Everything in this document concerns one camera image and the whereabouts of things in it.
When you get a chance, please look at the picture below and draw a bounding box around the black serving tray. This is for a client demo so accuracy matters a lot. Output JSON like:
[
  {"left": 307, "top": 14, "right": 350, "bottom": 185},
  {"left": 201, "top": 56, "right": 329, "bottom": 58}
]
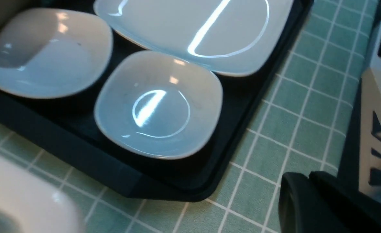
[{"left": 0, "top": 0, "right": 314, "bottom": 202}]

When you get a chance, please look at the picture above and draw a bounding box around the white bowl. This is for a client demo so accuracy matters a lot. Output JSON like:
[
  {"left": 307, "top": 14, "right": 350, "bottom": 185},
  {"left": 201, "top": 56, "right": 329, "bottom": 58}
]
[
  {"left": 93, "top": 50, "right": 223, "bottom": 160},
  {"left": 0, "top": 8, "right": 113, "bottom": 99}
]

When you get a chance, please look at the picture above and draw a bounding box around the large white plastic tub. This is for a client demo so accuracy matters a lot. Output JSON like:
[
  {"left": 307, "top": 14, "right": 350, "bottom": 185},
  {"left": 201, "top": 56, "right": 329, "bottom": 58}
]
[{"left": 0, "top": 157, "right": 86, "bottom": 233}]

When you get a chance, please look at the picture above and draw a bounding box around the green checked tablecloth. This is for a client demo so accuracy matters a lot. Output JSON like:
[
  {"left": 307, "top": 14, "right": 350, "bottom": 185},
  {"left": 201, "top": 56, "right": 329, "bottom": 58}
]
[{"left": 0, "top": 0, "right": 378, "bottom": 233}]

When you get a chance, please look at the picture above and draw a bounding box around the large white rice plate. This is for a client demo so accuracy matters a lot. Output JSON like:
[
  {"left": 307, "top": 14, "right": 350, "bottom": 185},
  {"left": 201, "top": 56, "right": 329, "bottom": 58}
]
[{"left": 93, "top": 0, "right": 294, "bottom": 77}]

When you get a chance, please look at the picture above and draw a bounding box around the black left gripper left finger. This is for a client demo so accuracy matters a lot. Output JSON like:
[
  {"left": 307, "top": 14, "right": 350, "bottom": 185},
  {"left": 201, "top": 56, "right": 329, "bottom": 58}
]
[{"left": 278, "top": 171, "right": 381, "bottom": 233}]

